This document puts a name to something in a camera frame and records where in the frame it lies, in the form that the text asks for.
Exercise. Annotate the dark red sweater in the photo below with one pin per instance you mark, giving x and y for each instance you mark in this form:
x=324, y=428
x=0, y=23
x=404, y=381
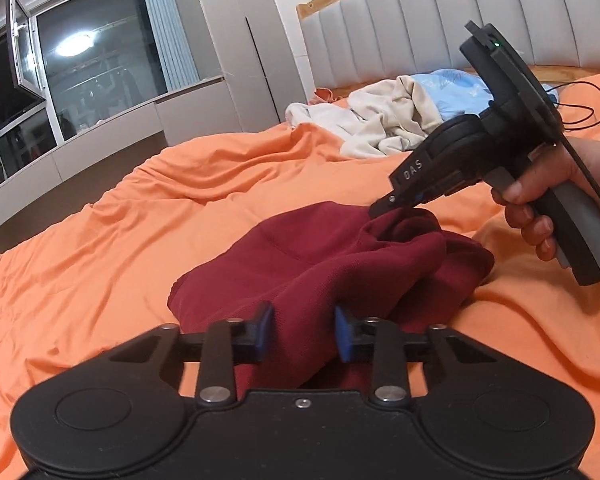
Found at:
x=330, y=255

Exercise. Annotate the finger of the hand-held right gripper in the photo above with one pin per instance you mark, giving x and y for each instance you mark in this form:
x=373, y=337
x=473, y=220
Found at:
x=405, y=199

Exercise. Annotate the beige garment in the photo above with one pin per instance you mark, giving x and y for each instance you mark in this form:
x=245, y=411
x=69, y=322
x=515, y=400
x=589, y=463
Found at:
x=380, y=115

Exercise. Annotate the grey padded headboard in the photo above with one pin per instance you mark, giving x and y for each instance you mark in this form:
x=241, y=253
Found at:
x=430, y=10

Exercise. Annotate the small orange cloth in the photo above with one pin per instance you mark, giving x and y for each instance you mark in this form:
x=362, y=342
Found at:
x=327, y=95

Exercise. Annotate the light blue cloth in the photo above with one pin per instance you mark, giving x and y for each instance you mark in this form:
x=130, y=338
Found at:
x=460, y=90

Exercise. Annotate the window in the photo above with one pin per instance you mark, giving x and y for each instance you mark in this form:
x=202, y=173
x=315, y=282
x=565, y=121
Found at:
x=80, y=75

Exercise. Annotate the white wardrobe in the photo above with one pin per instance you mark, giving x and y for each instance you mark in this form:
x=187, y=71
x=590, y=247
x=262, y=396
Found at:
x=245, y=25

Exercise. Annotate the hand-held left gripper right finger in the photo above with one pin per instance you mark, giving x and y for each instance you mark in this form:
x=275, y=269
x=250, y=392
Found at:
x=342, y=335

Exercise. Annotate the orange bed sheet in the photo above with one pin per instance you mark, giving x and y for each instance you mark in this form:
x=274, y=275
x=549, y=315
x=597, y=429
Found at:
x=130, y=240

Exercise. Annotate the light blue curtain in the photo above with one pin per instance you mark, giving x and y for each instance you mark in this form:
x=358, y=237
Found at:
x=170, y=25

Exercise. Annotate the person's right hand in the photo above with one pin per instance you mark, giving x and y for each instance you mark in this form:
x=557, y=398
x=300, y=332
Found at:
x=580, y=165

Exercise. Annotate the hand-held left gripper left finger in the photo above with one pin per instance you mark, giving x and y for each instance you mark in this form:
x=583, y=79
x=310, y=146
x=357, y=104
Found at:
x=265, y=330

